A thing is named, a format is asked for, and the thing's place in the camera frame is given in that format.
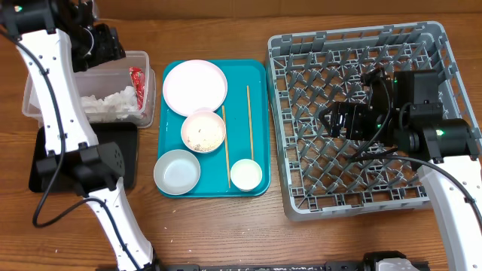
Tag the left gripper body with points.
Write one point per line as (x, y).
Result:
(94, 48)

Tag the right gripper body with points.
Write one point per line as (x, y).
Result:
(361, 123)

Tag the red snack wrapper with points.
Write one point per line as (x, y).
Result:
(138, 81)

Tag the white napkin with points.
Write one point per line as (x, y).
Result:
(111, 103)

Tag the small white cup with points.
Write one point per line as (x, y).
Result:
(246, 174)

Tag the white bowl with rice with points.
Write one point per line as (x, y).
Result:
(203, 132)

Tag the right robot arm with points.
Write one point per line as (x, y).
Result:
(404, 120)

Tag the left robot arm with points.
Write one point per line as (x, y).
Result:
(56, 40)

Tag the grey dishwasher rack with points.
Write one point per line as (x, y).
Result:
(307, 72)

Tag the clear plastic bin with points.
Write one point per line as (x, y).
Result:
(112, 78)

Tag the black plastic tray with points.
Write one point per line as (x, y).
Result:
(125, 134)

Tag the large white plate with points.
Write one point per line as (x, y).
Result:
(194, 85)

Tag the right wooden chopstick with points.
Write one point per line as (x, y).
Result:
(250, 122)

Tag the wooden chopstick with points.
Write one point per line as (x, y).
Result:
(226, 146)
(250, 122)

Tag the teal serving tray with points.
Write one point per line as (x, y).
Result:
(213, 177)

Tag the left wooden chopstick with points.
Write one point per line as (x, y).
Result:
(226, 146)

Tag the pale green shallow bowl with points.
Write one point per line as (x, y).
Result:
(176, 172)

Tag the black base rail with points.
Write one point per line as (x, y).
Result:
(379, 260)

